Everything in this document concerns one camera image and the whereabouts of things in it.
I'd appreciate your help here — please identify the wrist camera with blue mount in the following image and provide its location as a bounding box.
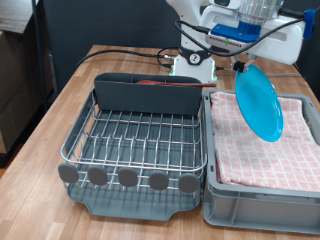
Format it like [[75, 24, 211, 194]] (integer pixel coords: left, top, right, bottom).
[[204, 21, 263, 51]]

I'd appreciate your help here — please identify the black metal pole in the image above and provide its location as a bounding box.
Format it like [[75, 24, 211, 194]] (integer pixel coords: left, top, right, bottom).
[[31, 0, 51, 113]]

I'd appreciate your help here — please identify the wire dish rack grey tray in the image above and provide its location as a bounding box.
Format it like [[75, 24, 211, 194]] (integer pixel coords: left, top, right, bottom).
[[57, 87, 208, 222]]

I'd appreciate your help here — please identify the pink checkered cloth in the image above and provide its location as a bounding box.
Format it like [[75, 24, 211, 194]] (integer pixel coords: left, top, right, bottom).
[[210, 90, 320, 193]]

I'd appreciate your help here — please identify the thin grey table cable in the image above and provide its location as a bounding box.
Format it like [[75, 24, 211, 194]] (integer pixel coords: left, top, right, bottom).
[[214, 65, 301, 77]]

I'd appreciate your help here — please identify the dark partition panel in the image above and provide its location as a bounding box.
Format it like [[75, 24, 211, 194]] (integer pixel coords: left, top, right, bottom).
[[41, 0, 320, 93]]

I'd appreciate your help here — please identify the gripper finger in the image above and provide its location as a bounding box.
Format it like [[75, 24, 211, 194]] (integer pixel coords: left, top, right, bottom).
[[245, 54, 259, 71], [232, 60, 246, 74]]

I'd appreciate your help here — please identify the blue cable clip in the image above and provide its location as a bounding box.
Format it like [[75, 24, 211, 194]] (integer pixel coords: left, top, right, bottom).
[[302, 8, 316, 41]]

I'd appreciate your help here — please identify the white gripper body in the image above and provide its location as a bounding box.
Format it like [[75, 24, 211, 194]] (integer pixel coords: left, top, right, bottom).
[[199, 4, 305, 66]]

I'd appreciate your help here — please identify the dark grey cutlery holder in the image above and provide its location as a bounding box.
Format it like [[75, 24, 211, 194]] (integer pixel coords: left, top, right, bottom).
[[93, 71, 204, 117]]

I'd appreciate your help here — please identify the brown wooden spoon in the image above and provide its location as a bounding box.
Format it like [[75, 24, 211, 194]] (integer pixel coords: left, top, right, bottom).
[[135, 78, 217, 88]]

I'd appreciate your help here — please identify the black camera cable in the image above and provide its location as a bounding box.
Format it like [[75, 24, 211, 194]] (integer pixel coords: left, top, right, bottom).
[[174, 7, 320, 58]]

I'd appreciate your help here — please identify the blue plastic plate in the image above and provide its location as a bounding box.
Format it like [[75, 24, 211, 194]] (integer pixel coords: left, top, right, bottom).
[[234, 63, 285, 143]]

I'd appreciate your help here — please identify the grey shelf board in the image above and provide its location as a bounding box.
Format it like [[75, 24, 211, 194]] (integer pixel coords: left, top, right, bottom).
[[0, 0, 38, 34]]

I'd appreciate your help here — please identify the thick black table cable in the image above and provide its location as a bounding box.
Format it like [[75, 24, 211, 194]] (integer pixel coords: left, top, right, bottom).
[[75, 46, 181, 69]]

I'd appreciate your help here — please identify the grey plastic crate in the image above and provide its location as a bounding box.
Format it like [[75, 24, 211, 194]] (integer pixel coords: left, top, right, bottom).
[[202, 88, 320, 235]]

